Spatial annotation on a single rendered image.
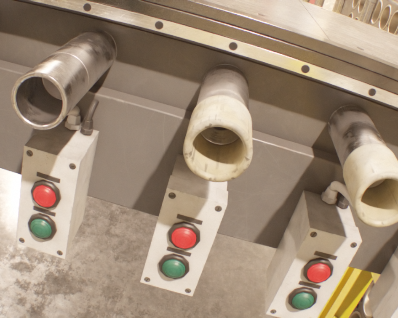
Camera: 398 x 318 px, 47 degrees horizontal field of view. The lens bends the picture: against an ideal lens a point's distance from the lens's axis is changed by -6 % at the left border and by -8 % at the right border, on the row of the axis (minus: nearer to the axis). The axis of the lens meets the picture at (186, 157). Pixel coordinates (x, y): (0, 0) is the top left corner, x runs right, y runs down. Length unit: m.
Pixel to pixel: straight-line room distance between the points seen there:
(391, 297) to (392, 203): 0.22
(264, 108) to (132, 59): 0.18
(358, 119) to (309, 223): 0.14
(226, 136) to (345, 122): 0.16
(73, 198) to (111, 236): 1.11
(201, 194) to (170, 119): 0.11
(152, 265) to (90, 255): 0.99
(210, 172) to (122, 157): 0.21
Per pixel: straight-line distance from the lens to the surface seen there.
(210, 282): 1.63
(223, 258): 1.75
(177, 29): 0.56
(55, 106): 0.51
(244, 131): 0.44
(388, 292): 0.73
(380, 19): 4.55
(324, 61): 0.57
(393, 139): 0.68
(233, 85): 0.54
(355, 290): 1.47
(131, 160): 0.64
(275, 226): 0.68
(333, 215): 0.62
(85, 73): 0.51
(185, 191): 0.55
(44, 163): 0.58
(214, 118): 0.43
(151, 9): 0.56
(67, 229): 0.61
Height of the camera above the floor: 1.05
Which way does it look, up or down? 27 degrees down
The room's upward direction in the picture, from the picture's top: 17 degrees clockwise
